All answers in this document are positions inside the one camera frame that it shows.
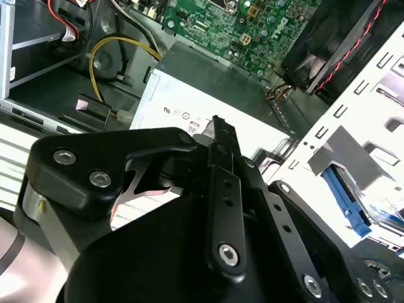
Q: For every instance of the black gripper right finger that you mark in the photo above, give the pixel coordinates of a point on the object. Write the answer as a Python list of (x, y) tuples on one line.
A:
[(282, 217)]

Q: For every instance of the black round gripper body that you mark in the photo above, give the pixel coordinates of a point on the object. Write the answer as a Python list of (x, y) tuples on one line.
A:
[(158, 268)]

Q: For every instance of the hard disk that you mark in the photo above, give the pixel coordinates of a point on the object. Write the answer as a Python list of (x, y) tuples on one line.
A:
[(347, 202)]

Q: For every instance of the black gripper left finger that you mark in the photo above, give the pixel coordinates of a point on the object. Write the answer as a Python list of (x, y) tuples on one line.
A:
[(79, 164)]

